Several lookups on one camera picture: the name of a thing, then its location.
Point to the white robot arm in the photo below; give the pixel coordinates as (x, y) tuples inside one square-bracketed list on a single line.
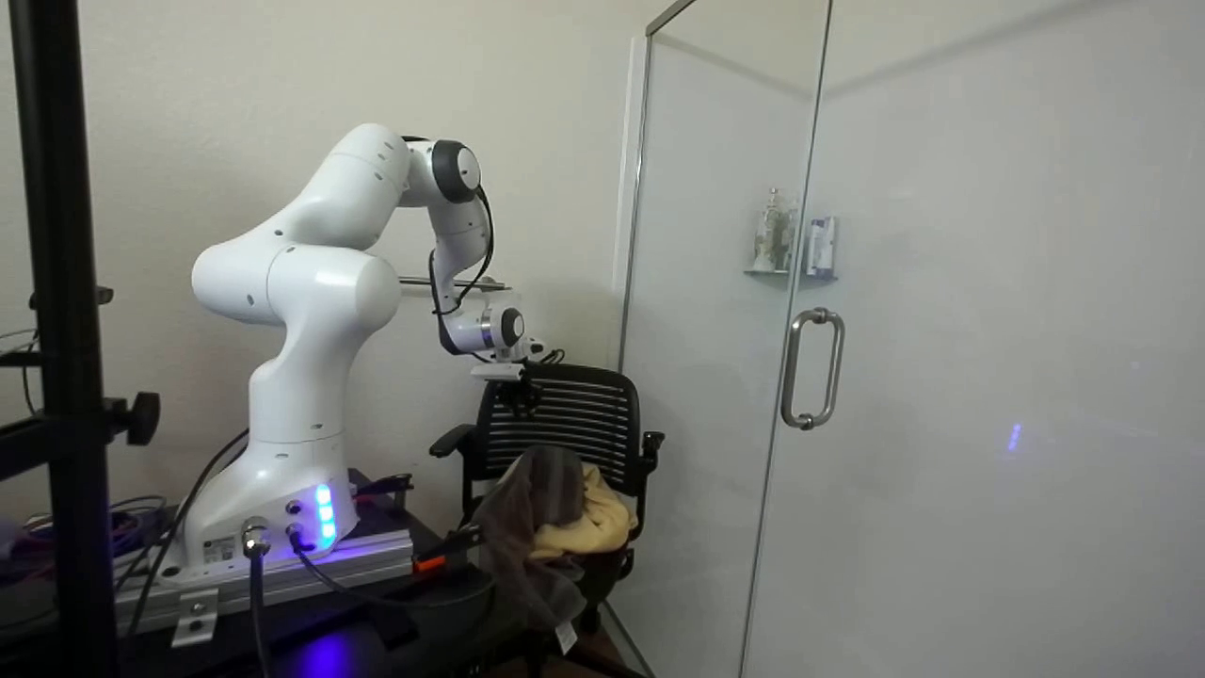
[(312, 273)]

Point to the yellow towel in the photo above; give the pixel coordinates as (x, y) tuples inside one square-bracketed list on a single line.
[(604, 523)]

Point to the grey-brown terry cloth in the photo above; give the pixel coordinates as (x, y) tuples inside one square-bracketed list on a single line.
[(540, 488)]

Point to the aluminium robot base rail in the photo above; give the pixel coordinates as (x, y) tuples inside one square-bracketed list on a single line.
[(180, 592)]

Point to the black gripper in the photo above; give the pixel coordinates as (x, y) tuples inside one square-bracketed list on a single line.
[(525, 398)]

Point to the black tripod pole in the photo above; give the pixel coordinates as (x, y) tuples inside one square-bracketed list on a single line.
[(71, 431)]

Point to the black orange clamp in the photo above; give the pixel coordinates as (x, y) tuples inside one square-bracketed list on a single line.
[(448, 553)]

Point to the black tripod knob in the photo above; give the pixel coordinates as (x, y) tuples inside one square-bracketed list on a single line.
[(133, 419)]

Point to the black mesh office chair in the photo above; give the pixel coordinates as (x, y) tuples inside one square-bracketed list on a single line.
[(588, 410)]

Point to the glass shower door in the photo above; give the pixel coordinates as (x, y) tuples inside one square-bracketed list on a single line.
[(1015, 470)]

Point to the black clamp behind rail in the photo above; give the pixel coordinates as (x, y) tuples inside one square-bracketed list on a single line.
[(377, 489)]

